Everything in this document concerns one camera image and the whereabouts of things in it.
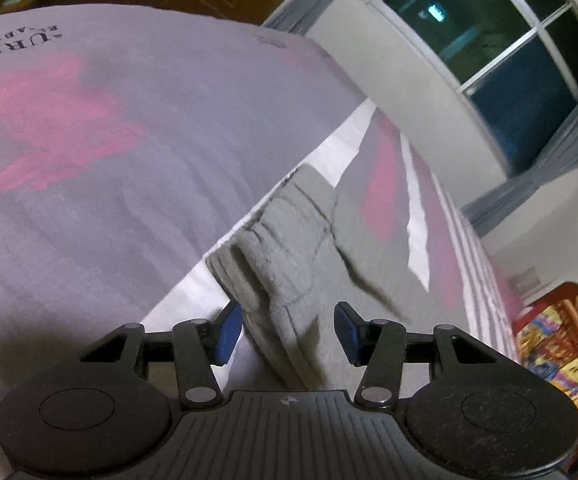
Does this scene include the grey sweatpants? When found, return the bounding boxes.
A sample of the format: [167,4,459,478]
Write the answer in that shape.
[208,165,468,392]

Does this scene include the colourful folded blanket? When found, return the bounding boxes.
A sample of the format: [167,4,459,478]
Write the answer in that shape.
[514,288,578,461]

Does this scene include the red wooden headboard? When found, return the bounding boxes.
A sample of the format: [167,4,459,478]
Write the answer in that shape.
[512,282,578,335]

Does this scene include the striped purple pink bedsheet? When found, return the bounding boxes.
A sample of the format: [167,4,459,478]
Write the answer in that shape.
[0,3,527,480]

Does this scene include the grey right curtain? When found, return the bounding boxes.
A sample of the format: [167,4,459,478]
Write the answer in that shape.
[463,104,578,237]

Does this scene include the window with white frame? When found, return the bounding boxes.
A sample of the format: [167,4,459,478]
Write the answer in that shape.
[364,0,578,176]

